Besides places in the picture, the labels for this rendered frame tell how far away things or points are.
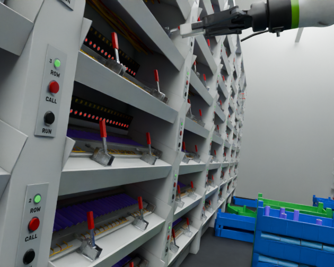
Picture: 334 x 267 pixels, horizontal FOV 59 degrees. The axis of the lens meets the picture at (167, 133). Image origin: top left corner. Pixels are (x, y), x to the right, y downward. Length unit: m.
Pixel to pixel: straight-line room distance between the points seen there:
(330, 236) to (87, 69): 0.94
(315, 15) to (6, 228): 0.79
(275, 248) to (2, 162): 0.95
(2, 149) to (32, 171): 0.05
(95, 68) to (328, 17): 0.59
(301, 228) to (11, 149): 0.96
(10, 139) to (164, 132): 0.71
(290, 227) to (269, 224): 0.07
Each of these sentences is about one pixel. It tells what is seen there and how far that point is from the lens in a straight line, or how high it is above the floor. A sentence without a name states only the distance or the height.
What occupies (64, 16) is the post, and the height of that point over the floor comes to 0.73.
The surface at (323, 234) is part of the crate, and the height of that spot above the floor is 0.35.
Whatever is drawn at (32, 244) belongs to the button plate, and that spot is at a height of 0.41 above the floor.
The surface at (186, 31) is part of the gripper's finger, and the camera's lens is 0.90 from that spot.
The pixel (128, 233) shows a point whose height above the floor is 0.33.
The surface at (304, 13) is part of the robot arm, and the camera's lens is 0.86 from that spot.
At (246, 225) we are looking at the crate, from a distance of 2.22.
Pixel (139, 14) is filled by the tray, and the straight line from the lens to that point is 0.73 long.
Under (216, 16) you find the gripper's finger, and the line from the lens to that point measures 0.86.
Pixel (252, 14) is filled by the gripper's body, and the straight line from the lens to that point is 0.86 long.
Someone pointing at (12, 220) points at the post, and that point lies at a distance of 0.43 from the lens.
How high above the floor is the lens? 0.56
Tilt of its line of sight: 3 degrees up
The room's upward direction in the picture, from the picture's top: 7 degrees clockwise
